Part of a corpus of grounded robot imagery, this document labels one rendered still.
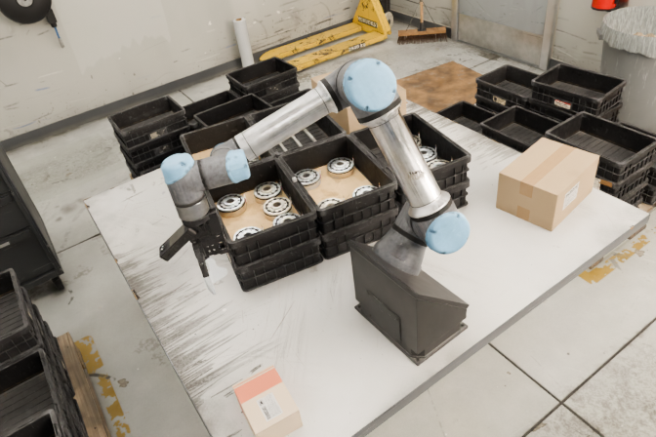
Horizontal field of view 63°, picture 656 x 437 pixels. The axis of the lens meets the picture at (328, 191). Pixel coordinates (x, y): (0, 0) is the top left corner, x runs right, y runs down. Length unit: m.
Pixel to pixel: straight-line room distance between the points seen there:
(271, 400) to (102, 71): 3.88
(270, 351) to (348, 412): 0.30
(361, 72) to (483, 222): 0.96
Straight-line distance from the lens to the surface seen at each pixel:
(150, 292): 1.96
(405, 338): 1.55
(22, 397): 2.34
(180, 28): 5.06
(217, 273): 1.37
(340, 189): 1.97
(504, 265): 1.86
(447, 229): 1.36
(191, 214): 1.30
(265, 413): 1.46
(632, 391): 2.53
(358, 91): 1.23
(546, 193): 1.93
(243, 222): 1.90
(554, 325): 2.65
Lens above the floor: 1.99
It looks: 36 degrees down
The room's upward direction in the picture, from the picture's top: 8 degrees counter-clockwise
